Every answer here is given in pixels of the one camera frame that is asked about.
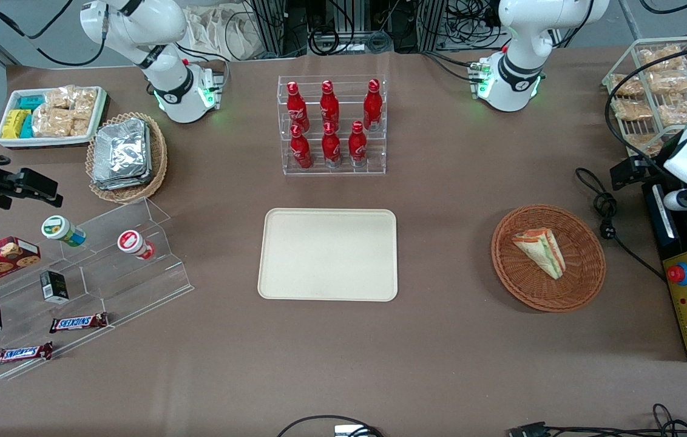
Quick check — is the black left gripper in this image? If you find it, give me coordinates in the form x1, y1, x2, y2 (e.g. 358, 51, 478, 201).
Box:
609, 134, 682, 191

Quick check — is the triangular sandwich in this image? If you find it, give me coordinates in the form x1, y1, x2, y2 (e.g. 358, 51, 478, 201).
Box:
511, 227, 566, 280

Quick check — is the white rectangular snack tray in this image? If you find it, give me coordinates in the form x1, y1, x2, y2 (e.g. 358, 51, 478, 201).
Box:
0, 86, 109, 150

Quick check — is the round brown wicker basket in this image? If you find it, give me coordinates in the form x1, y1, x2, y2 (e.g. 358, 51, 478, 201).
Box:
491, 205, 606, 313

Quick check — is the oval tan wicker basket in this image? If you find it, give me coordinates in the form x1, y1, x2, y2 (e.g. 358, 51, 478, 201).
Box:
86, 112, 168, 203

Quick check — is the beige plastic serving tray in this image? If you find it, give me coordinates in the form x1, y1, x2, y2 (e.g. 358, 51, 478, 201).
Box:
257, 208, 399, 302

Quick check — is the green lid yogurt cup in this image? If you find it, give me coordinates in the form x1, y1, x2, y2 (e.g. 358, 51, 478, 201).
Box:
41, 215, 87, 248

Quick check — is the yellow snack pack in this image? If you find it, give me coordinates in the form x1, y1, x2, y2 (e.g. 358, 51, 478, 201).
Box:
2, 109, 32, 140

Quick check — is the small black box with barcode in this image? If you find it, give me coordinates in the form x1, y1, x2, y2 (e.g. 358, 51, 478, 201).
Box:
39, 270, 70, 305

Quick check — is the silver foil packet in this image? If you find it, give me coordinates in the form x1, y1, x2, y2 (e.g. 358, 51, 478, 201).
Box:
93, 118, 147, 183
92, 124, 152, 191

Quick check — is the red lid yogurt cup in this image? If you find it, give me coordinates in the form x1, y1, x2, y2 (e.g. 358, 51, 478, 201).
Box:
117, 229, 157, 261

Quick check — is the Snickers chocolate bar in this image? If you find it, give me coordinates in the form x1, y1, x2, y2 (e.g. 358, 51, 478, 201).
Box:
49, 311, 109, 334
0, 341, 54, 367

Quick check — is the clear acrylic stepped stand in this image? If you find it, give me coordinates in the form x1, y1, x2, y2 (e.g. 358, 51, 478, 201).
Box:
0, 197, 195, 382

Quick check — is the beige canvas bag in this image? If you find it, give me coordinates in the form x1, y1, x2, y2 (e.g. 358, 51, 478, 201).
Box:
184, 5, 272, 62

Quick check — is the red cola bottle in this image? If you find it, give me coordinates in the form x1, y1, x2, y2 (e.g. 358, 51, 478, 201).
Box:
290, 124, 314, 170
320, 80, 340, 132
322, 121, 343, 169
348, 120, 369, 168
363, 78, 384, 132
286, 81, 310, 133

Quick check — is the clear acrylic bottle rack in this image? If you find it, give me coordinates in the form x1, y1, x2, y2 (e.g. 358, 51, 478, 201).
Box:
277, 74, 388, 177

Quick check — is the black power cable with plug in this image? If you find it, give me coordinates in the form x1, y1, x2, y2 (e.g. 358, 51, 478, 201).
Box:
574, 167, 667, 283

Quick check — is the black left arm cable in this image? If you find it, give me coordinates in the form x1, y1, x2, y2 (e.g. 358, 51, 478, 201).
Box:
604, 47, 687, 178

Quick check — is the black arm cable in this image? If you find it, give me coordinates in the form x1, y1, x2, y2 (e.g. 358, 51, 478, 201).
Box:
604, 47, 687, 178
0, 0, 109, 68

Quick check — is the white wire rack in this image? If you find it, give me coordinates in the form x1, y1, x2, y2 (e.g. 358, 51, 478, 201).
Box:
601, 35, 687, 160

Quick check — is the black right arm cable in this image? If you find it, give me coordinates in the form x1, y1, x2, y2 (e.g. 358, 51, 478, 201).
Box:
0, 0, 109, 68

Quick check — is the aluminium frame post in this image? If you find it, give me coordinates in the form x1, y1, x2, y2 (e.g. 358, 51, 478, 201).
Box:
249, 0, 291, 59
415, 0, 448, 53

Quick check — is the black cable with connector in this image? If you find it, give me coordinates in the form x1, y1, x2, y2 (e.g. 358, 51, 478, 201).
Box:
506, 403, 687, 437

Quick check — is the black cable bundle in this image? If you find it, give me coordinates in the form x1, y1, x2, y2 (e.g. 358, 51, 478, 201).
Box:
306, 0, 396, 56

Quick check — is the black looped cable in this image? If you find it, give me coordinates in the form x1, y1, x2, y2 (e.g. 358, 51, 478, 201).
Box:
276, 415, 385, 437

